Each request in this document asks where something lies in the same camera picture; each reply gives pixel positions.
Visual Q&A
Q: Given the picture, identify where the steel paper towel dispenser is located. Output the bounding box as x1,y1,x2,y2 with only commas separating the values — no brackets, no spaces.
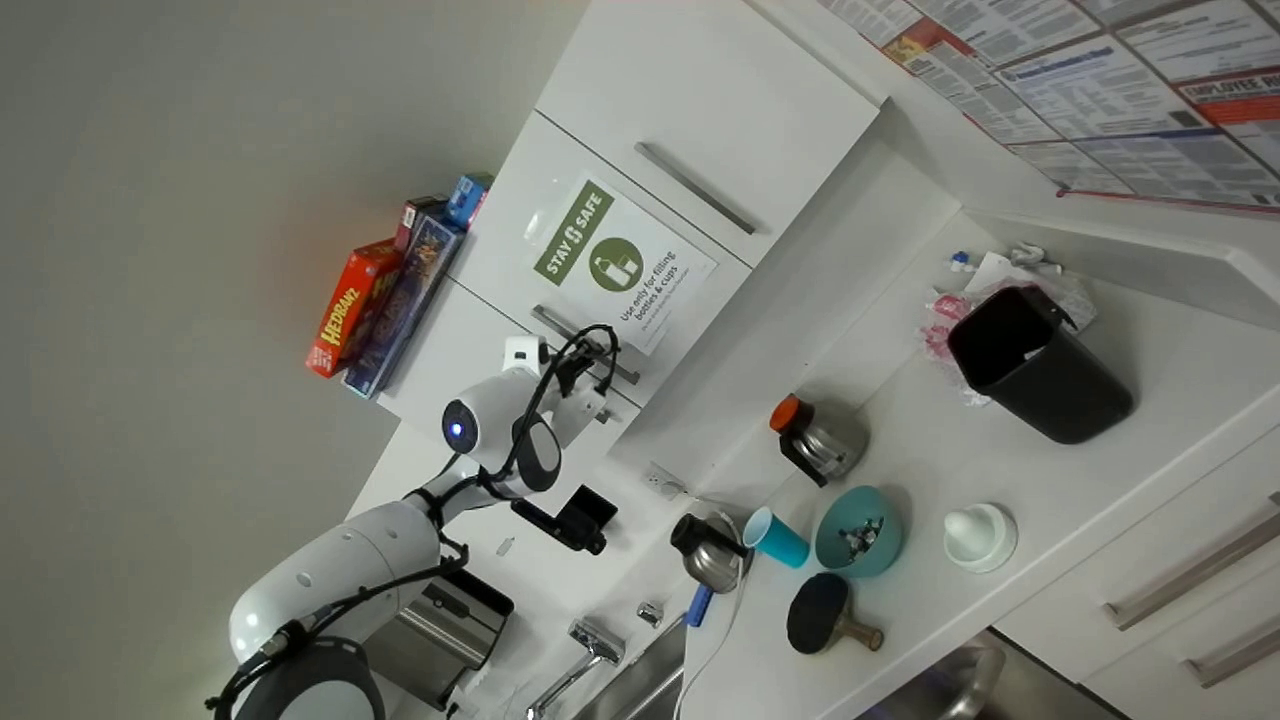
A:
363,568,513,707

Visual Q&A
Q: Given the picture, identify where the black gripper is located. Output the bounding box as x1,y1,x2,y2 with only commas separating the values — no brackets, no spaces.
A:
513,484,617,555

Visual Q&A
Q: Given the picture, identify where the steel sink faucet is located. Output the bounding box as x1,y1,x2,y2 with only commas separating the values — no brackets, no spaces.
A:
523,617,627,720

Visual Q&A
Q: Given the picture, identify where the white round cap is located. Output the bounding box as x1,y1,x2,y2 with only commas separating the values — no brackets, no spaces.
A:
943,504,1021,570

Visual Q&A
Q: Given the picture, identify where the white upper cabinet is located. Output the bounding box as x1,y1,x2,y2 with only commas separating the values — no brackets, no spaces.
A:
385,0,882,430

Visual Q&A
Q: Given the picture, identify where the small orange-lid steel carafe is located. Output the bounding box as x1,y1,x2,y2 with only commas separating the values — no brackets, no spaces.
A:
769,392,870,484

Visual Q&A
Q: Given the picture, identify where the lower drawer handle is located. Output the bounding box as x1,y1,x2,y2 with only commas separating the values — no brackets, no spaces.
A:
1106,501,1280,632

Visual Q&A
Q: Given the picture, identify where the teal plastic cup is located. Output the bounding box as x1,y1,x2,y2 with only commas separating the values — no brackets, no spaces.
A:
743,509,809,568

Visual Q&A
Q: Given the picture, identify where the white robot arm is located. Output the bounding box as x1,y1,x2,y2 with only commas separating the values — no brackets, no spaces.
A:
206,323,619,720

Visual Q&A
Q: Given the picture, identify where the large steel coffee carafe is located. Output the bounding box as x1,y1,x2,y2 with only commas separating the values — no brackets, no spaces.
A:
672,516,750,591

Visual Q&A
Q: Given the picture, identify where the black square container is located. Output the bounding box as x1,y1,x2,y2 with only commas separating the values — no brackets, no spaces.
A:
949,285,1135,444

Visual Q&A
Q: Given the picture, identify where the teal bowl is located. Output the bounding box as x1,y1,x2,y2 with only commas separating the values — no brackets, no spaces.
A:
817,484,905,574

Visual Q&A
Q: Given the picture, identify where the green stay safe sign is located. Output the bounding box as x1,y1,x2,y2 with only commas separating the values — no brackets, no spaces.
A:
534,181,713,354

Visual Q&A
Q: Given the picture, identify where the blue box on cabinet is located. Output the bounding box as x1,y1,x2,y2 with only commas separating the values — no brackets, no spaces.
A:
346,175,491,400

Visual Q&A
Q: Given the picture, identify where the white power cable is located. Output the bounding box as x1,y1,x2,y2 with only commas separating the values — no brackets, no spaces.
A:
665,584,751,720

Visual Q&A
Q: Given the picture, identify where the labor law wall poster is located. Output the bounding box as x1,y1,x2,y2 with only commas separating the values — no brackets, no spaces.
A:
817,0,1280,210

